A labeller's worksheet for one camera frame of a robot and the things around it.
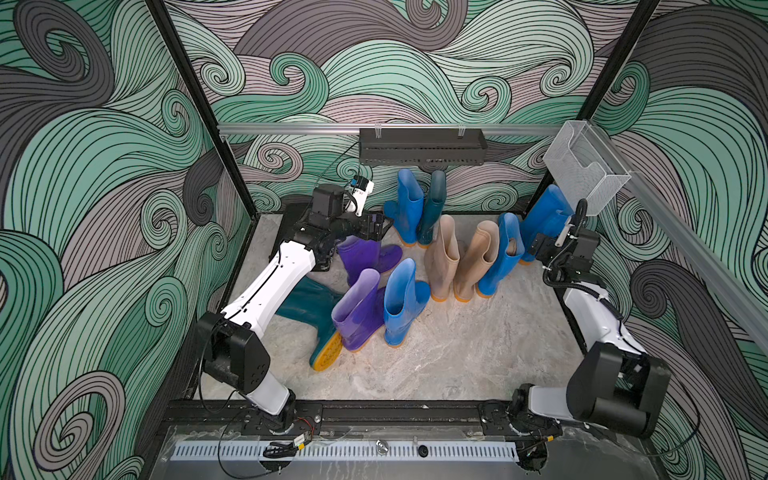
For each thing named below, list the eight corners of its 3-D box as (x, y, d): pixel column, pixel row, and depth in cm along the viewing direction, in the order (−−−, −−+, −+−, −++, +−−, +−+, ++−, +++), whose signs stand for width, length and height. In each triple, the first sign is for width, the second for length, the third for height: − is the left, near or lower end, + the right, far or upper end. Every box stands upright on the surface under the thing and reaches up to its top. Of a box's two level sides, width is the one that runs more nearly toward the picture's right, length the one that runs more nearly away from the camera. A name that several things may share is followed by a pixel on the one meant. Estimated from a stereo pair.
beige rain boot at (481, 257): (449, 305, 95) (468, 257, 76) (457, 268, 105) (476, 217, 85) (471, 312, 94) (496, 265, 74) (477, 274, 103) (501, 223, 83)
